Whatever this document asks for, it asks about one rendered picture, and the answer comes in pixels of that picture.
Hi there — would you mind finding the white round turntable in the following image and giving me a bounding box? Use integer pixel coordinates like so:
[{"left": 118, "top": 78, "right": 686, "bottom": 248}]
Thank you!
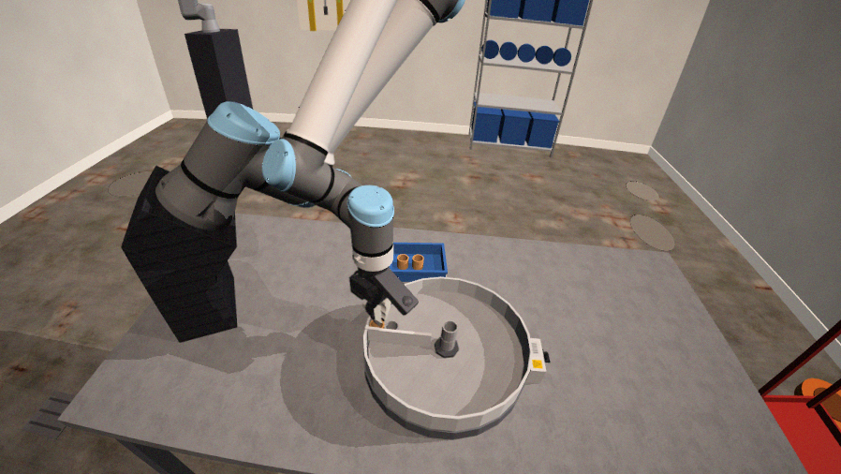
[{"left": 363, "top": 277, "right": 550, "bottom": 440}]

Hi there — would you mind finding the blue crate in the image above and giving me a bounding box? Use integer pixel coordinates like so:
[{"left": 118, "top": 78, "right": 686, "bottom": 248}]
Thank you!
[{"left": 390, "top": 243, "right": 448, "bottom": 282}]

